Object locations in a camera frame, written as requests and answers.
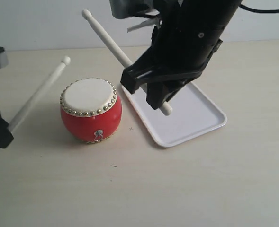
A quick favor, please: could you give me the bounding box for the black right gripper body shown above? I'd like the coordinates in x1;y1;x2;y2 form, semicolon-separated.
143;23;223;83

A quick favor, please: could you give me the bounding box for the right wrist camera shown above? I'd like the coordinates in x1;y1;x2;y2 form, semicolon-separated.
109;0;163;19

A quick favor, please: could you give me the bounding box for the white wooden drumstick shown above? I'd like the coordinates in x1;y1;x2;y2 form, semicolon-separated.
82;9;173;116
0;56;71;149

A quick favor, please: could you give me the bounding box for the small red drum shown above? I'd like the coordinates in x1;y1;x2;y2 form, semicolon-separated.
60;78;123;143

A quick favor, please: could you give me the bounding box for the white rectangular plastic tray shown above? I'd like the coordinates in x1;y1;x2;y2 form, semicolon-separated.
122;82;227;148

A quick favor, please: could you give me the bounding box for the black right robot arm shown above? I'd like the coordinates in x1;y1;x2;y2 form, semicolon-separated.
120;0;242;110

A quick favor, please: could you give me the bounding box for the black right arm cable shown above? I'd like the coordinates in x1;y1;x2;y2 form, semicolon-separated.
240;2;279;12

